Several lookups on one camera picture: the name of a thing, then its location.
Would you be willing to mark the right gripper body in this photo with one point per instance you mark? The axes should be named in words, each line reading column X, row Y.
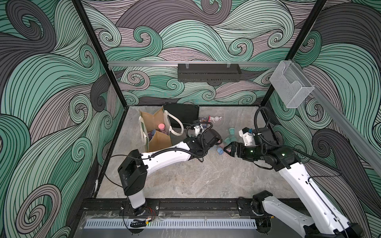
column 247, row 152

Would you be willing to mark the pink hourglass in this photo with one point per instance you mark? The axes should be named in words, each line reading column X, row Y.
column 162, row 128

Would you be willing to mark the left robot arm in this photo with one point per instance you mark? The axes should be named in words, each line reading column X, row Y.
column 136, row 167

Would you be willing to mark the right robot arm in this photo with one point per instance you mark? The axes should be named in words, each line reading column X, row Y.
column 323, row 221

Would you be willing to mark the white rabbit figurine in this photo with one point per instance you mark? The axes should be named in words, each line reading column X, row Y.
column 215, row 119

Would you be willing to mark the black ribbed case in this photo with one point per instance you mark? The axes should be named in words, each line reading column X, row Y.
column 187, row 114

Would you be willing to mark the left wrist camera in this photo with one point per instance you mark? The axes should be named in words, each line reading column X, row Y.
column 198, row 130

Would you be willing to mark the black wall tray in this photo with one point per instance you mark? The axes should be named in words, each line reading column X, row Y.
column 213, row 74

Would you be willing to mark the aluminium wall rail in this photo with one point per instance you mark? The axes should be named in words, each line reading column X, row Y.
column 150, row 63

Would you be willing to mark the clear plastic wall box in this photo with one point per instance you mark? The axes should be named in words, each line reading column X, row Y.
column 291, row 83

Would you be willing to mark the white slotted cable duct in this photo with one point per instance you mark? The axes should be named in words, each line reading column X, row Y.
column 173, row 224

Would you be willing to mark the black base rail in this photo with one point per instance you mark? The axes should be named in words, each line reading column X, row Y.
column 178, row 204

